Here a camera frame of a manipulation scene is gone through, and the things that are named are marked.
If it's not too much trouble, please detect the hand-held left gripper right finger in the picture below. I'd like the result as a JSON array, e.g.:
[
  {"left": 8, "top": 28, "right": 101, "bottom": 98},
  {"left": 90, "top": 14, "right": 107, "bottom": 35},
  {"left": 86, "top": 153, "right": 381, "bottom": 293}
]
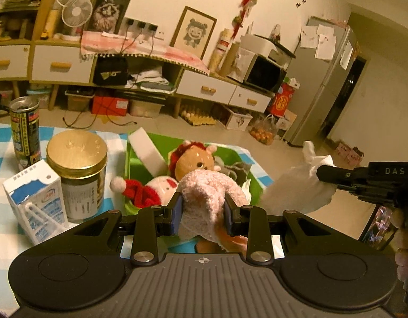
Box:
[{"left": 224, "top": 194, "right": 328, "bottom": 266}]

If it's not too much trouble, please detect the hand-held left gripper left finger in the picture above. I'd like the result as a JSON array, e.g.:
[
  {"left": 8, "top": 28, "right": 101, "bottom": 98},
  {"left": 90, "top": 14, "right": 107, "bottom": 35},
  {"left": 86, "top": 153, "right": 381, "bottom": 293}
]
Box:
[{"left": 71, "top": 192, "right": 184, "bottom": 266}]

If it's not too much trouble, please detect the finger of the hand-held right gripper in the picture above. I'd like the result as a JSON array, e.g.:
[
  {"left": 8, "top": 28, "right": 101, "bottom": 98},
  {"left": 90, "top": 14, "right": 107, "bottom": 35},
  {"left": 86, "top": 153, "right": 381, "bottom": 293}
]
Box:
[{"left": 316, "top": 164, "right": 357, "bottom": 184}]

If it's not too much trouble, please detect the white red santa plush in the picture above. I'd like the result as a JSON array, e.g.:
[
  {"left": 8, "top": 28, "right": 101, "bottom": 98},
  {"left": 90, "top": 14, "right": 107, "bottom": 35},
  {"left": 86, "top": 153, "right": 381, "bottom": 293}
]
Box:
[{"left": 109, "top": 174, "right": 180, "bottom": 208}]

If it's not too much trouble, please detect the pink fuzzy plush toy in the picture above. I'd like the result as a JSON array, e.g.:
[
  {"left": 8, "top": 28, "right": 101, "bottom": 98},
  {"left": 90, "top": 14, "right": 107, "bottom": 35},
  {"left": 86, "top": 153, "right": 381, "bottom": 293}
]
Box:
[{"left": 177, "top": 169, "right": 253, "bottom": 254}]

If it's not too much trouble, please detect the mouse plush doll teal dress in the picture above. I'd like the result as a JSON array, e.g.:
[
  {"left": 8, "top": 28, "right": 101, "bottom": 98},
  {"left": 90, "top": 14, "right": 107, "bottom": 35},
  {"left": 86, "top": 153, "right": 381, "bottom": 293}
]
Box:
[{"left": 213, "top": 157, "right": 252, "bottom": 188}]

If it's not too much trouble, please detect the white cloth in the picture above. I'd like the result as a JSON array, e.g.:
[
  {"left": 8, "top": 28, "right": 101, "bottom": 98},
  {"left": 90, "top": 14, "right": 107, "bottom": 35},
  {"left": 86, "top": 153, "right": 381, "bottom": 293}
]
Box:
[{"left": 260, "top": 140, "right": 337, "bottom": 215}]

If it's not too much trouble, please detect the brown lion plush toy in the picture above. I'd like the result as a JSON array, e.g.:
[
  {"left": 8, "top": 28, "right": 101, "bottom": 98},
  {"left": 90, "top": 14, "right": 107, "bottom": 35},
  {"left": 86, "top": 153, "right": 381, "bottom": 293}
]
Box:
[{"left": 167, "top": 140, "right": 222, "bottom": 191}]

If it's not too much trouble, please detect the green plastic bin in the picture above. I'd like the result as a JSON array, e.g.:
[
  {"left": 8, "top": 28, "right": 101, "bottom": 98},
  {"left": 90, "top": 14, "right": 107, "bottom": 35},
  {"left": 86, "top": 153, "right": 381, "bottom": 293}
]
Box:
[{"left": 124, "top": 132, "right": 268, "bottom": 220}]

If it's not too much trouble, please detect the white foam block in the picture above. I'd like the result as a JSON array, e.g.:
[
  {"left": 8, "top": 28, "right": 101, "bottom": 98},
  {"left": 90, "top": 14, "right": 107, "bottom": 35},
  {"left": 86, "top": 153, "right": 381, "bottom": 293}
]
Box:
[{"left": 128, "top": 127, "right": 168, "bottom": 177}]

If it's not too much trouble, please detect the person's right hand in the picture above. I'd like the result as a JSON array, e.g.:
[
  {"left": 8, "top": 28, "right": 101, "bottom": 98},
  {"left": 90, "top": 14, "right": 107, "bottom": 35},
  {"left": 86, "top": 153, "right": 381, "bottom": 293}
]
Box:
[{"left": 390, "top": 207, "right": 408, "bottom": 283}]

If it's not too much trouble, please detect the pink printed floor box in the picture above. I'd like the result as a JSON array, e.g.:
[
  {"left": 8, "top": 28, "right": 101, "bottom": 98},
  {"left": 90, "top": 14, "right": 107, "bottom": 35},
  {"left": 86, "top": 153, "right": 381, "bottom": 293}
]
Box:
[{"left": 334, "top": 140, "right": 364, "bottom": 168}]

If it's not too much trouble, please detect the black smartphone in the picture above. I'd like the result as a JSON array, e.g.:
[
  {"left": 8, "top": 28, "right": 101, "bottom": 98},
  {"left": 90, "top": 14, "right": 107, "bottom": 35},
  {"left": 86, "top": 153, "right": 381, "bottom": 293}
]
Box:
[{"left": 359, "top": 205, "right": 398, "bottom": 251}]

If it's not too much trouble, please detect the cardboard box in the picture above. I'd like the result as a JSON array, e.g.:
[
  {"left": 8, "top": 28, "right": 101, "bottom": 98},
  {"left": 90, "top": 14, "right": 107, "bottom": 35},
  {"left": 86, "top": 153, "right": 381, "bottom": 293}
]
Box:
[{"left": 275, "top": 109, "right": 298, "bottom": 130}]

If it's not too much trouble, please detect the plastic bag of oranges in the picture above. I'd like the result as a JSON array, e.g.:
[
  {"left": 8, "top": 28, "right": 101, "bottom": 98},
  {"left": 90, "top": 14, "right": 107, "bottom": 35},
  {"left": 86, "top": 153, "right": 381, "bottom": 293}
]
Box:
[{"left": 249, "top": 114, "right": 279, "bottom": 145}]

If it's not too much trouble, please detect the red gift bag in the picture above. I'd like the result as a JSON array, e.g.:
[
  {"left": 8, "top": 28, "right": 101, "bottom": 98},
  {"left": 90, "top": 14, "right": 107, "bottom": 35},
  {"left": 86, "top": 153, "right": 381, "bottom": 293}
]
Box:
[{"left": 268, "top": 82, "right": 296, "bottom": 118}]

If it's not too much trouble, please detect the grey refrigerator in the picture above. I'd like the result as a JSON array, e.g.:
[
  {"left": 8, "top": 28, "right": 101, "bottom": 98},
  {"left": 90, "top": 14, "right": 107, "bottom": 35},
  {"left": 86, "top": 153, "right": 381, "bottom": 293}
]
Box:
[{"left": 283, "top": 16, "right": 361, "bottom": 147}]

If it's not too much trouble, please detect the egg tray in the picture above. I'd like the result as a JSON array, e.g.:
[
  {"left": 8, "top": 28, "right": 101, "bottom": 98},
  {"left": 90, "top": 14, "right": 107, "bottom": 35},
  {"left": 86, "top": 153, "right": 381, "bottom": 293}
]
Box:
[{"left": 179, "top": 104, "right": 218, "bottom": 127}]

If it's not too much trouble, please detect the clear jar gold lid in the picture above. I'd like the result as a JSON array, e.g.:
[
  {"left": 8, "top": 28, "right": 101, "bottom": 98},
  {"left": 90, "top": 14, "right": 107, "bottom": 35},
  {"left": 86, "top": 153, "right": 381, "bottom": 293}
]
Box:
[{"left": 46, "top": 129, "right": 108, "bottom": 223}]

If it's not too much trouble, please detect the clear storage box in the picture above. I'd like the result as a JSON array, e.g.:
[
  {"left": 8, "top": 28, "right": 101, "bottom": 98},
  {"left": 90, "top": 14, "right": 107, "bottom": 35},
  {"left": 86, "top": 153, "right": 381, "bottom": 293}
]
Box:
[
  {"left": 129, "top": 98, "right": 165, "bottom": 119},
  {"left": 26, "top": 86, "right": 54, "bottom": 110}
]

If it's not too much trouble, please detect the black microwave oven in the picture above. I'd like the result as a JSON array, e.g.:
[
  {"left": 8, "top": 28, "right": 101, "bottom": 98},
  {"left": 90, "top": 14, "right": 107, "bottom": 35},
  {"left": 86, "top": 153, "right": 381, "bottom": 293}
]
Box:
[{"left": 243, "top": 55, "right": 288, "bottom": 94}]

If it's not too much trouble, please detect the red box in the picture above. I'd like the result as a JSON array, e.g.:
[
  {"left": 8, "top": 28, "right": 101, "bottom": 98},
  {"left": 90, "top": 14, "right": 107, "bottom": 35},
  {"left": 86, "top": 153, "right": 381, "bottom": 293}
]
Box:
[{"left": 91, "top": 96, "right": 129, "bottom": 117}]

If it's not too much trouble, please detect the pile of papers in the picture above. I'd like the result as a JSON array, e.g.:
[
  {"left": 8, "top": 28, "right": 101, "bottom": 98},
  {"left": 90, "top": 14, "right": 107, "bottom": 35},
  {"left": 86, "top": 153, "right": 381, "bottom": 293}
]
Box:
[{"left": 124, "top": 64, "right": 178, "bottom": 94}]

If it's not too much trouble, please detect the wooden TV cabinet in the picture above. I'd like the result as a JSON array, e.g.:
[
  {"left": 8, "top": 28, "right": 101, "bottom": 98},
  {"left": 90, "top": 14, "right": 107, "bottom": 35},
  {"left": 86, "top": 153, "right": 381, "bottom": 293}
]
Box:
[{"left": 91, "top": 53, "right": 275, "bottom": 120}]

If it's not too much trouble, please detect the white blue milk carton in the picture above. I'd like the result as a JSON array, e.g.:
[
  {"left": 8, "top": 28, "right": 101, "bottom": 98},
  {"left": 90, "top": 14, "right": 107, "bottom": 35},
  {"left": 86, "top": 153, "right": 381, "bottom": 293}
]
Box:
[{"left": 2, "top": 159, "right": 71, "bottom": 246}]

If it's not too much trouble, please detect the white countertop appliance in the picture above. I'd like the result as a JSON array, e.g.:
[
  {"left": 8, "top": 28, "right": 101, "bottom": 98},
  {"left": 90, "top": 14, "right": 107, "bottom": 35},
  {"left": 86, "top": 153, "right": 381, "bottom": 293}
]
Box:
[{"left": 238, "top": 34, "right": 296, "bottom": 66}]

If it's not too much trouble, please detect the cardboard tube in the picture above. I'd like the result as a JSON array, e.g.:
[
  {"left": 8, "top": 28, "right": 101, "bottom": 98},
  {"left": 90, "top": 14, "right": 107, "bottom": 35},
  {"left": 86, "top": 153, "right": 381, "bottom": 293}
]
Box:
[{"left": 220, "top": 41, "right": 242, "bottom": 77}]

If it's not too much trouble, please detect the black bag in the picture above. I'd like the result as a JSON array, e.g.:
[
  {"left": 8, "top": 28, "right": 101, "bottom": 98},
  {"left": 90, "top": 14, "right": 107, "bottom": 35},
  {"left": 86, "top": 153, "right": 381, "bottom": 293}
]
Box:
[{"left": 93, "top": 56, "right": 129, "bottom": 86}]

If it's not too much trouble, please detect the paper roll tube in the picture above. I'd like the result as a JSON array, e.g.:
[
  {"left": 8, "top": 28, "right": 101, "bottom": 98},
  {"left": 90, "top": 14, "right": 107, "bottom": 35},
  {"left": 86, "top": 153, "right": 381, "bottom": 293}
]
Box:
[{"left": 208, "top": 29, "right": 235, "bottom": 74}]

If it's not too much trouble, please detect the pink table runner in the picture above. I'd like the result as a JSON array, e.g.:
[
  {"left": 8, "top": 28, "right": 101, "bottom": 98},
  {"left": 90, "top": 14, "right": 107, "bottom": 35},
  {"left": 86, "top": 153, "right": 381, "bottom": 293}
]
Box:
[{"left": 80, "top": 30, "right": 211, "bottom": 76}]

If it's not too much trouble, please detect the dark drink can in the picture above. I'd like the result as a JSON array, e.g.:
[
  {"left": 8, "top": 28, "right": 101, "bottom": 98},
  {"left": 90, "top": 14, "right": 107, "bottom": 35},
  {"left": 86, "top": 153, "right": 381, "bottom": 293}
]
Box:
[{"left": 9, "top": 96, "right": 42, "bottom": 170}]

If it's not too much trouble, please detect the framed cartoon picture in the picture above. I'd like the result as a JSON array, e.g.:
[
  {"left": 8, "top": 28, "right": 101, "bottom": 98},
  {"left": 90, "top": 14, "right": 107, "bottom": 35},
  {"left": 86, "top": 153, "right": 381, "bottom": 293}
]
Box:
[{"left": 170, "top": 6, "right": 218, "bottom": 61}]

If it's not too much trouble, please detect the blue white checkered tablecloth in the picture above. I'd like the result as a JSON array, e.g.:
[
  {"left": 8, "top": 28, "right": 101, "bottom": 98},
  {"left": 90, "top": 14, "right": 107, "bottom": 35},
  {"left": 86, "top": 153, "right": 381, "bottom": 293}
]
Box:
[{"left": 0, "top": 122, "right": 275, "bottom": 250}]

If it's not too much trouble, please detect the red hanging decoration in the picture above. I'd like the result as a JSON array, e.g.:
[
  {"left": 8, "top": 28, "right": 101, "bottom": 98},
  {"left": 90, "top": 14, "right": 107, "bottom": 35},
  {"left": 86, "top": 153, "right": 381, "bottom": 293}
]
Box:
[{"left": 235, "top": 0, "right": 266, "bottom": 41}]

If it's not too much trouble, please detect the framed cat picture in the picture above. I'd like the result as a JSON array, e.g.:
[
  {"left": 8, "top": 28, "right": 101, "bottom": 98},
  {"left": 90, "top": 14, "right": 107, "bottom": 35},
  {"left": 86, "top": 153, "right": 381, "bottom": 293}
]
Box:
[{"left": 84, "top": 0, "right": 132, "bottom": 34}]

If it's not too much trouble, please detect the wooden shelf cabinet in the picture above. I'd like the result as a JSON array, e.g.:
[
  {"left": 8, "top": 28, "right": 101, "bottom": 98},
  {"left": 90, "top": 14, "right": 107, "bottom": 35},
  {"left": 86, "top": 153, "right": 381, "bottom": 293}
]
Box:
[{"left": 0, "top": 0, "right": 99, "bottom": 111}]

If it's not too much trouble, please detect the white drawer wooden handle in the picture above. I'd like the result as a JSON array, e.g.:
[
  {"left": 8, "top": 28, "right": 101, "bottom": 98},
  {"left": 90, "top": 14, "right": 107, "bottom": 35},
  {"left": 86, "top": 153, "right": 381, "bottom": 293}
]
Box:
[
  {"left": 228, "top": 86, "right": 273, "bottom": 113},
  {"left": 175, "top": 70, "right": 238, "bottom": 105},
  {"left": 30, "top": 44, "right": 97, "bottom": 85},
  {"left": 0, "top": 44, "right": 31, "bottom": 81}
]

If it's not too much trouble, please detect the white wall outlet panel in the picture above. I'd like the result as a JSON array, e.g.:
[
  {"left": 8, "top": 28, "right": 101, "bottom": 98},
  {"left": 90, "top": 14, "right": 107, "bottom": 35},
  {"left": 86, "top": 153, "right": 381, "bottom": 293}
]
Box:
[{"left": 122, "top": 17, "right": 166, "bottom": 41}]

